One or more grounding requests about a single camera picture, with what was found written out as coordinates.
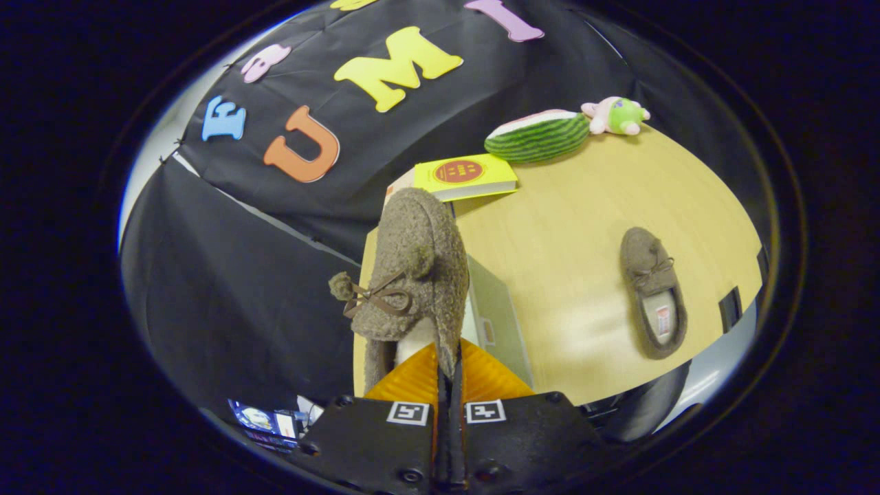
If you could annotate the black office chair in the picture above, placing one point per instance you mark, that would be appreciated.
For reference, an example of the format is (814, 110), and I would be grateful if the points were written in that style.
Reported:
(639, 405)

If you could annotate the watermelon slice plush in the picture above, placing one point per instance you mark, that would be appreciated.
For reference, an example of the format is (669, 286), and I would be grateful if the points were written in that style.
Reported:
(540, 137)

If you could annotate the cream plastic storage box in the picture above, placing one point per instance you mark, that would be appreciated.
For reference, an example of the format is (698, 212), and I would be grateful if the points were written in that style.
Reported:
(498, 323)

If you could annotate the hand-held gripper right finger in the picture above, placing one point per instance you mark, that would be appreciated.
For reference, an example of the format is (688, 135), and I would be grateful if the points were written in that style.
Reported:
(522, 440)

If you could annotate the black table edge clip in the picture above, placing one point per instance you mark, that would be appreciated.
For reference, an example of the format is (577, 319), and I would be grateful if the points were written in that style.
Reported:
(762, 262)

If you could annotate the pink and green plush toy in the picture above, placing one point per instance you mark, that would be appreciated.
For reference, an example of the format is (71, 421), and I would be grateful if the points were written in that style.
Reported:
(619, 117)

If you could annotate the computer monitor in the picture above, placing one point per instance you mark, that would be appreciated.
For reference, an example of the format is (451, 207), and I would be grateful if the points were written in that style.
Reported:
(265, 421)

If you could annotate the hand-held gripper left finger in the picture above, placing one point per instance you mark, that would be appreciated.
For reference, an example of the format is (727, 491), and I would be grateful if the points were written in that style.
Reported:
(371, 447)

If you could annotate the brown fuzzy shoe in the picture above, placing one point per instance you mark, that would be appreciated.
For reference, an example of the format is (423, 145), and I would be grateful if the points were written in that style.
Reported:
(419, 275)
(653, 275)

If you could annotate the yellow book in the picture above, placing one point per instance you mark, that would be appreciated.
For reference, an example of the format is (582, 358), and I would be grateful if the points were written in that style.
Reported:
(464, 175)

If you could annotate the white side table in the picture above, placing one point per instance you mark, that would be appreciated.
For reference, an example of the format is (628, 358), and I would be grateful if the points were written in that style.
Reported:
(311, 409)

